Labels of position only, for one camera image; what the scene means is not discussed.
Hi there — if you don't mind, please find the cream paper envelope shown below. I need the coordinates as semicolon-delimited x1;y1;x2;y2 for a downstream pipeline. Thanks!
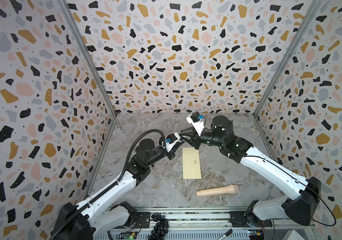
183;148;202;180

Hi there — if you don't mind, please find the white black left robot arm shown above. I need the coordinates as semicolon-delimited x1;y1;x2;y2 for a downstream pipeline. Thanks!
50;138;184;240

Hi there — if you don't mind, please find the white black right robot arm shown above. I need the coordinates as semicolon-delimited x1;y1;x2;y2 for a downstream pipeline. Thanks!
181;112;322;226

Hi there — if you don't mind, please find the beige toy microphone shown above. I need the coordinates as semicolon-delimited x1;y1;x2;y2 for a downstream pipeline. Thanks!
196;185;240;197

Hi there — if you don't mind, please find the black bead cluster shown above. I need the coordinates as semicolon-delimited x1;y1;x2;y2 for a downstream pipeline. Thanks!
147;213;169;240

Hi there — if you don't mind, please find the black marker pen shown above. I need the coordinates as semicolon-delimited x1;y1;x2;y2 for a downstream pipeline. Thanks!
217;229;233;240

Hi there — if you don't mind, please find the black corrugated cable conduit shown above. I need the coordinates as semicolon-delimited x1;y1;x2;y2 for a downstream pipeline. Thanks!
49;128;167;240

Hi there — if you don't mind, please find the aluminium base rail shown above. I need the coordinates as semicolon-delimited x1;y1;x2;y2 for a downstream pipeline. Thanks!
96;207;321;240

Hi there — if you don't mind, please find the aluminium corner post right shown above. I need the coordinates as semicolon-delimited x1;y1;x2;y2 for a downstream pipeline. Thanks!
253;0;323;119

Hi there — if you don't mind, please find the aluminium corner post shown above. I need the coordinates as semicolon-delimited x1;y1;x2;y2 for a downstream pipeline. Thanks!
56;0;117;119
253;0;323;119

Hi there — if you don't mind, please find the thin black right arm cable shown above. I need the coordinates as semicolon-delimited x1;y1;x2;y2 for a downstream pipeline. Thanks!
242;154;337;227

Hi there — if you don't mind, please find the aluminium corner post left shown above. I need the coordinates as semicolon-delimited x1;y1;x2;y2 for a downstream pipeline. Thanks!
56;0;117;119

